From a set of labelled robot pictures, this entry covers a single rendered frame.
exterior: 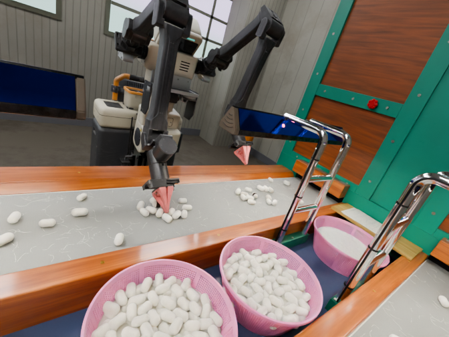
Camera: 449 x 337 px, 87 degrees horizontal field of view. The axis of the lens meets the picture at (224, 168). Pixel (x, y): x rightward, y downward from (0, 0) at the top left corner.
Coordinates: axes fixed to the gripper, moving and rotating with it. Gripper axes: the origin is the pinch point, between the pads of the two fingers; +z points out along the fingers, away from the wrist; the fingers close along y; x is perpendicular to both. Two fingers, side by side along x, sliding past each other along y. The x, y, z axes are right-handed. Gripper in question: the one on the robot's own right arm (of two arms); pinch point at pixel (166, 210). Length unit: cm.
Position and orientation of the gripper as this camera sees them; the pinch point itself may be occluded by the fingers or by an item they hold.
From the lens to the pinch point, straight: 75.1
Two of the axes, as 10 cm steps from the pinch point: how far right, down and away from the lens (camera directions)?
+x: -5.7, 3.8, 7.3
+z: 2.5, 9.3, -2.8
